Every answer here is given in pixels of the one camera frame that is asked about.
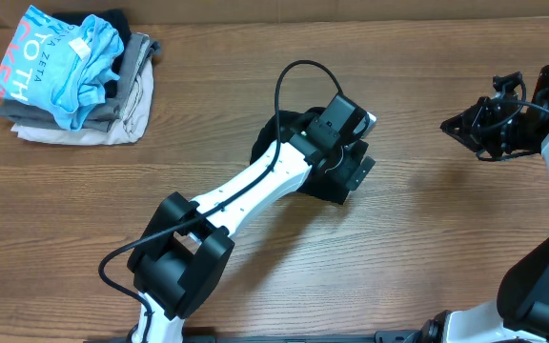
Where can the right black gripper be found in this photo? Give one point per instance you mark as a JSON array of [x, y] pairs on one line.
[[469, 120]]

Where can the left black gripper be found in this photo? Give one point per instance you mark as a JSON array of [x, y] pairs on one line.
[[342, 170]]

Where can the black t-shirt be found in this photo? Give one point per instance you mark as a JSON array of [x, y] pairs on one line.
[[300, 135]]

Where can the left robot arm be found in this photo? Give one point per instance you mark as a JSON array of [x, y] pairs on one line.
[[187, 244]]

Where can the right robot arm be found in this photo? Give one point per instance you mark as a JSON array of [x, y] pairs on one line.
[[519, 311]]

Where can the folded beige garment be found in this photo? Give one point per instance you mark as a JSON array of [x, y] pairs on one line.
[[127, 129]]

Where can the folded grey garment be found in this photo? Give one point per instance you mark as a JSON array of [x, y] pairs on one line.
[[139, 50]]

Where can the light blue printed t-shirt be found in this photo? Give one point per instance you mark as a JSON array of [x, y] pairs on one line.
[[58, 67]]

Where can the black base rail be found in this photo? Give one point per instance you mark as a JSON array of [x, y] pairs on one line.
[[405, 336]]

